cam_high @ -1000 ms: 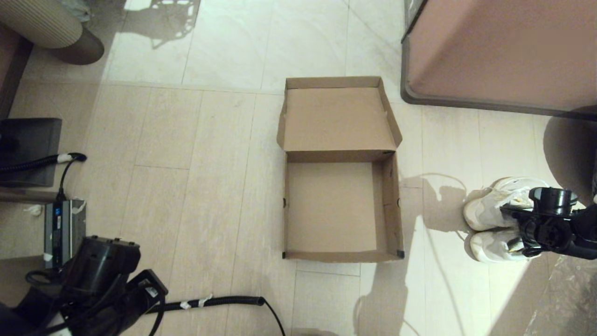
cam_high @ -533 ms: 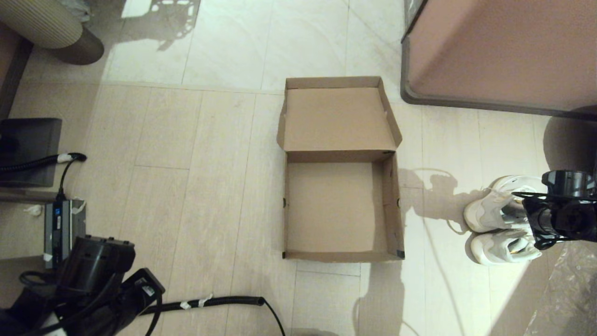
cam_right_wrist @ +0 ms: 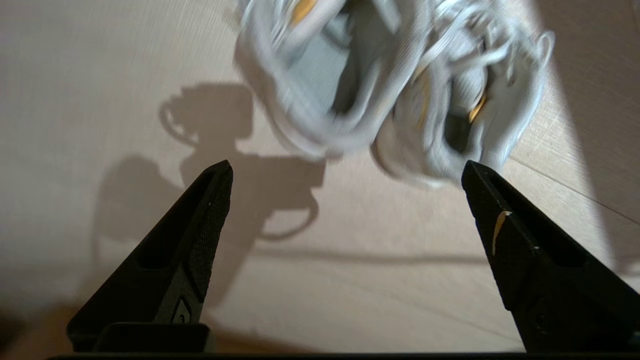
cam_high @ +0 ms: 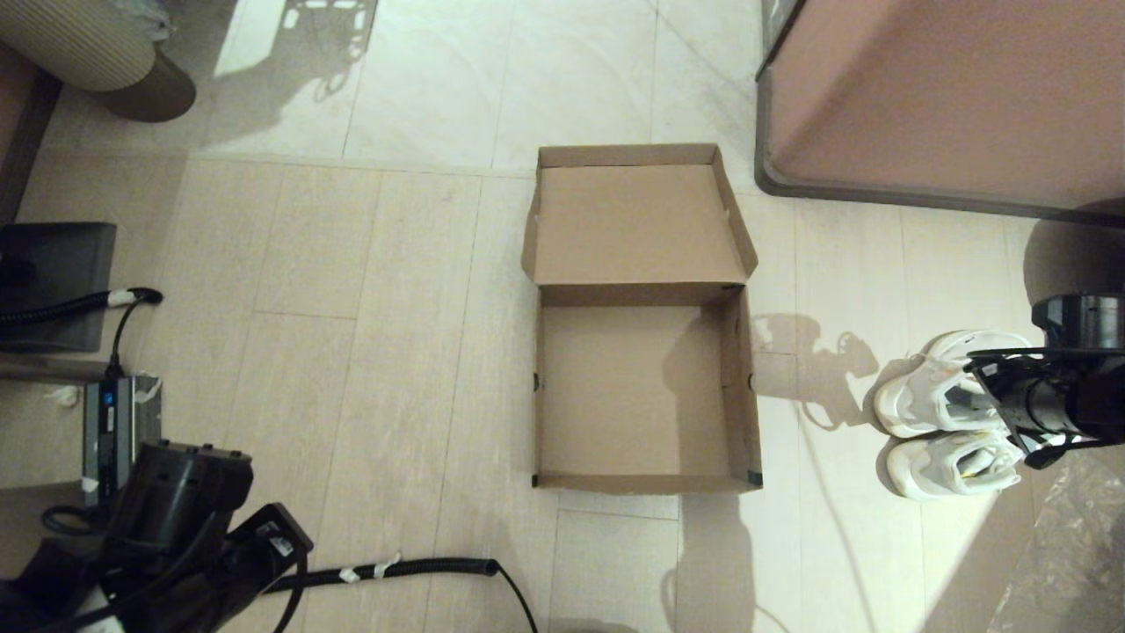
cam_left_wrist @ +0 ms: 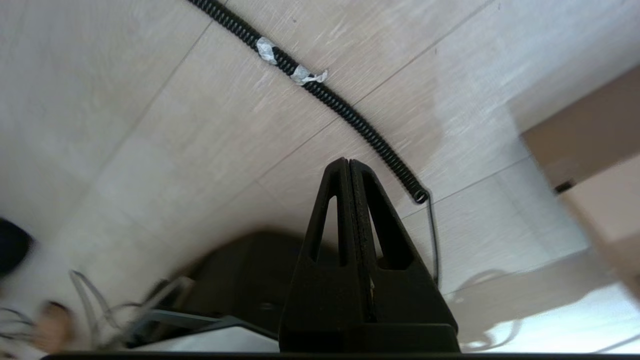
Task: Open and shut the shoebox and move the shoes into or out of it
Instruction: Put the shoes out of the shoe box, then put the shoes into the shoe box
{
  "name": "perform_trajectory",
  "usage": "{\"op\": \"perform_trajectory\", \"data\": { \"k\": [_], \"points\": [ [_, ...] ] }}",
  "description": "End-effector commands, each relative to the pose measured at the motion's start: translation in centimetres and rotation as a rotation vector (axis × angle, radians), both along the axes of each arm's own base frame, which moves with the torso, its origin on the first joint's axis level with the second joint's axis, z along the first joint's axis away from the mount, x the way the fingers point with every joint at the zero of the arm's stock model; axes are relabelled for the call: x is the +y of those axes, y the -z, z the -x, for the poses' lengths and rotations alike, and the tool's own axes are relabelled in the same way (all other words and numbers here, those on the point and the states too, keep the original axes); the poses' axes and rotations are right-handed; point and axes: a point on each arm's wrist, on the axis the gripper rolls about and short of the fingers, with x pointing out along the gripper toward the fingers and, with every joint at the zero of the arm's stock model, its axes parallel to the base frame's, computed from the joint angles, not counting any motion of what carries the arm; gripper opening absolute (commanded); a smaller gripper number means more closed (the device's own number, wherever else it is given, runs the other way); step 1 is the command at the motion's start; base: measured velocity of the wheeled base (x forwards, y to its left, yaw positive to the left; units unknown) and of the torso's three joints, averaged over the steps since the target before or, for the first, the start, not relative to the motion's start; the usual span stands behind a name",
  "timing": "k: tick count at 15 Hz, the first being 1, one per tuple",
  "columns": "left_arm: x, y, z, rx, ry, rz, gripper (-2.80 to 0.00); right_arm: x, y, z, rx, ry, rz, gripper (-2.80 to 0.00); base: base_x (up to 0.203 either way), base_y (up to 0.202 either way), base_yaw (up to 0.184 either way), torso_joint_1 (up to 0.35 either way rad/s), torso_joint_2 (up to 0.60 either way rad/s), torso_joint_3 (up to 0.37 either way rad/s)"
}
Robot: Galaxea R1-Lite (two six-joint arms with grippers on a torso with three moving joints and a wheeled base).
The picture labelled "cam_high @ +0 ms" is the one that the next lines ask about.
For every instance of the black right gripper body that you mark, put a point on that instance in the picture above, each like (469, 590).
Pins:
(1055, 396)

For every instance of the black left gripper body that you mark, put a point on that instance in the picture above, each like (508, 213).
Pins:
(237, 571)

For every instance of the white laced sneaker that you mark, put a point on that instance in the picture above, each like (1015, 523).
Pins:
(932, 470)
(923, 396)

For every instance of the brown cardboard shoe box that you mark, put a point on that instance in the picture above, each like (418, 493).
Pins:
(633, 220)

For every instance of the grey power supply unit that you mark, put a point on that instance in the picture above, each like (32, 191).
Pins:
(110, 422)

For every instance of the clear plastic sheet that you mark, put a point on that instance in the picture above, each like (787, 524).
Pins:
(1081, 545)

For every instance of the black corrugated conduit taped midway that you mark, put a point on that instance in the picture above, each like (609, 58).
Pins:
(422, 570)

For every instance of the white paper scrap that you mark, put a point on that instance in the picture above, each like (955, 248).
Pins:
(63, 397)

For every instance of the pink cabinet with grey base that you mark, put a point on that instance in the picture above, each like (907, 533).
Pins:
(949, 88)

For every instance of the dark brown wooden furniture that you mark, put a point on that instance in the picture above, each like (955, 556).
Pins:
(22, 132)

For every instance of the beige ribbed round pouf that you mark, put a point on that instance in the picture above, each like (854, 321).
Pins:
(79, 44)

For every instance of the grey crumpled cloth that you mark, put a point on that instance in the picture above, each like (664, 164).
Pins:
(145, 16)

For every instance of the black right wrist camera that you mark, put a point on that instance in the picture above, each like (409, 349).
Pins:
(1081, 321)

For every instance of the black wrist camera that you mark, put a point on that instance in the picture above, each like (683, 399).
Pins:
(1081, 321)
(176, 492)

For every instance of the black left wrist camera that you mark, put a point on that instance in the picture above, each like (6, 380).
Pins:
(176, 492)

